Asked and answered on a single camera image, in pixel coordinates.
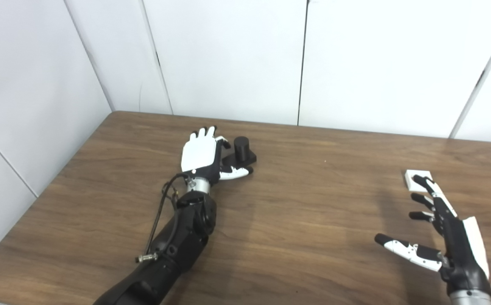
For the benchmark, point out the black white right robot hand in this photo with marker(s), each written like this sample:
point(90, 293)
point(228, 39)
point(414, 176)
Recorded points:
point(461, 254)

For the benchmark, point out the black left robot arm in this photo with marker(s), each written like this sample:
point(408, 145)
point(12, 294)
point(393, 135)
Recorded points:
point(182, 241)

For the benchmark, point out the black peg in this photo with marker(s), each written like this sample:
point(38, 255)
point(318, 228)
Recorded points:
point(242, 148)

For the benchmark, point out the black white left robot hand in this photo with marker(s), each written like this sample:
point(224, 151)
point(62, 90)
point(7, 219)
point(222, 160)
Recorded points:
point(199, 152)

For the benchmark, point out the white square piece with hole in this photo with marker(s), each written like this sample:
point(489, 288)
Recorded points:
point(411, 182)

